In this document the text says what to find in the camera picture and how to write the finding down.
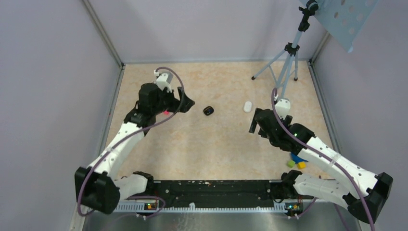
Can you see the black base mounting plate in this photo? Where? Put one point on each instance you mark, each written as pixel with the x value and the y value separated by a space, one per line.
pixel 222 193

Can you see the white earbud charging case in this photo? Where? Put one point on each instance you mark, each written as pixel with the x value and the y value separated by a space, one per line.
pixel 247 107

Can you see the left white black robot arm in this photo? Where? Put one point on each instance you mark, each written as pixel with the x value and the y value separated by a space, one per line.
pixel 97 188

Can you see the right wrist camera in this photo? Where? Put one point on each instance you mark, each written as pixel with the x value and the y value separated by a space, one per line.
pixel 282 107

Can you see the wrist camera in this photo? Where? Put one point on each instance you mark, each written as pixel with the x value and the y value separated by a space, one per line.
pixel 282 107
pixel 163 81

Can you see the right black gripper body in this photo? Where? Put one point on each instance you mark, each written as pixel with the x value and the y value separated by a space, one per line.
pixel 288 120

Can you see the yellow cube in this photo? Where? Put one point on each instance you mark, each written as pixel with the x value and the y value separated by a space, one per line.
pixel 301 165

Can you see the green cube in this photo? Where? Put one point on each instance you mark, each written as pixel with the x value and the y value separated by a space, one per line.
pixel 291 163

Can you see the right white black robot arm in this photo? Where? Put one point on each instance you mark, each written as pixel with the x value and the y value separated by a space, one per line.
pixel 362 192

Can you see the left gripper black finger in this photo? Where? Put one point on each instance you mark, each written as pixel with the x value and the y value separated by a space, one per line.
pixel 185 102
pixel 174 109

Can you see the small black case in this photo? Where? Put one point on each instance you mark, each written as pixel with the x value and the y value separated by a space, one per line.
pixel 208 110

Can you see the white cable duct rail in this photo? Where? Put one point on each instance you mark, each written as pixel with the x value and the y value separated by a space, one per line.
pixel 139 207

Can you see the grey camera tripod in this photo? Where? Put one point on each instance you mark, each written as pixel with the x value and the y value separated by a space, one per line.
pixel 290 66

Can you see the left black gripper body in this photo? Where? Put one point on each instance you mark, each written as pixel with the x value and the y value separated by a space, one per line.
pixel 166 99

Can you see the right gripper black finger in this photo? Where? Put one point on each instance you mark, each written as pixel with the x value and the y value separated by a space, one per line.
pixel 253 124
pixel 263 132

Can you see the perforated grey metal plate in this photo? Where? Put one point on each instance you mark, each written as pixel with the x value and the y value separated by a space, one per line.
pixel 342 19

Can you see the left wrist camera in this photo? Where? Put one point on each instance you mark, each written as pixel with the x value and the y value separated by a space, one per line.
pixel 163 81

